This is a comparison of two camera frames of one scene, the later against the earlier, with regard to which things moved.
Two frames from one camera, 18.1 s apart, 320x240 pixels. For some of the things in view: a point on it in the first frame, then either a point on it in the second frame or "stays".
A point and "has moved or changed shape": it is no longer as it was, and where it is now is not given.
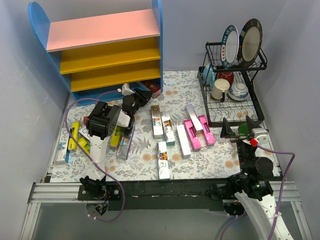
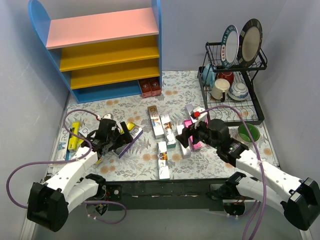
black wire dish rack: (230, 93) stays
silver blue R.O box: (84, 131) stays
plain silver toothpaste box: (184, 145) stays
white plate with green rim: (230, 46) stays
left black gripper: (137, 97) to (116, 139)
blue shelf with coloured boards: (95, 56) stays
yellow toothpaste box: (116, 138) has moved or changed shape
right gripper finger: (226, 131) to (183, 138)
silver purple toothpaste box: (125, 143) has moved or changed shape
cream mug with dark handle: (220, 89) stays
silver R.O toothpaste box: (157, 122) stays
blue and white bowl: (238, 91) stays
